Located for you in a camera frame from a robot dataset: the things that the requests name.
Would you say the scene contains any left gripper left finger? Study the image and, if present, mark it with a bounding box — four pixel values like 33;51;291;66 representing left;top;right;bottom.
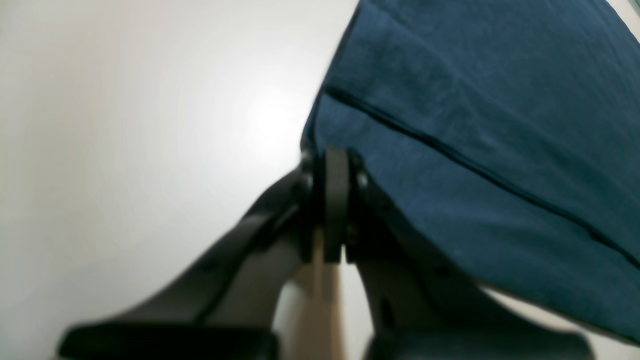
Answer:
58;162;313;360

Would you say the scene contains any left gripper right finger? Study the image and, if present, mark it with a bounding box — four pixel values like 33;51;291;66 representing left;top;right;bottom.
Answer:
322;147;594;360

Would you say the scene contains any dark blue T-shirt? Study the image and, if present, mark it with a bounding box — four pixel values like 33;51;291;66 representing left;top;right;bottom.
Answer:
303;0;639;344

